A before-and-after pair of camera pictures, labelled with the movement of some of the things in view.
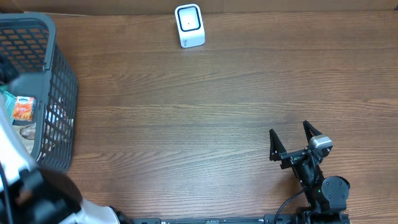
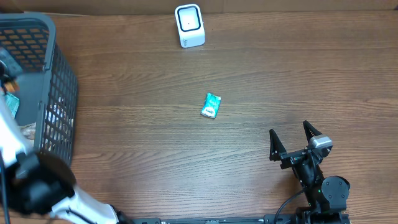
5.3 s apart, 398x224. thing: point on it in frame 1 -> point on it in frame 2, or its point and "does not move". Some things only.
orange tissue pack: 24,108 -> 12,86
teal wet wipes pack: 10,101 does not move
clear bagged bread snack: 26,133 does not move
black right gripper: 277,149 does not move
